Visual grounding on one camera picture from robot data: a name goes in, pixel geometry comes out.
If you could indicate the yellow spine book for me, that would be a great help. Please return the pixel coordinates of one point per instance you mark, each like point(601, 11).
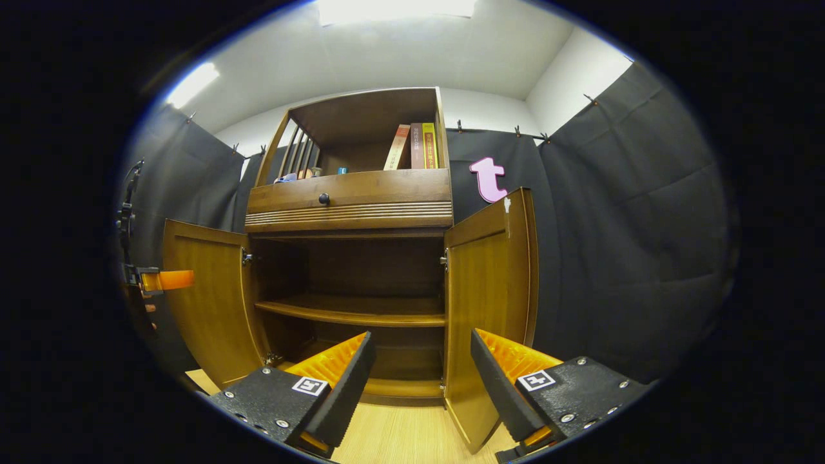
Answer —
point(430, 145)

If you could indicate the blue cloth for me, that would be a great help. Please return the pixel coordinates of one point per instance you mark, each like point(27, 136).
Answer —
point(287, 178)

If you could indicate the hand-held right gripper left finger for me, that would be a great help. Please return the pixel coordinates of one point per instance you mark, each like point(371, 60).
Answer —
point(351, 380)

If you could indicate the beige and red book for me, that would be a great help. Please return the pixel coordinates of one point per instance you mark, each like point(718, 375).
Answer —
point(396, 148)

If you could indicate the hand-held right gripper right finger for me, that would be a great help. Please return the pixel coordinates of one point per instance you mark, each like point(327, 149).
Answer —
point(496, 386)

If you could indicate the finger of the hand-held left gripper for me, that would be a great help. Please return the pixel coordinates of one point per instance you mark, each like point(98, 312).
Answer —
point(174, 280)

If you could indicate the black backdrop cloth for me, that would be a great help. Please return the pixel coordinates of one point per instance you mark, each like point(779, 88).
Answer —
point(631, 258)

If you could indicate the small ceiling light panel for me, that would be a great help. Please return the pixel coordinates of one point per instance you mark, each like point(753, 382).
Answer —
point(192, 84)

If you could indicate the wooden cabinet door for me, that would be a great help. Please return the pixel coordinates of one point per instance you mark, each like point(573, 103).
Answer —
point(486, 290)
point(206, 309)

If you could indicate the wooden inner cabinet shelf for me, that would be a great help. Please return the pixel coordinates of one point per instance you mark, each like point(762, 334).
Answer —
point(361, 310)

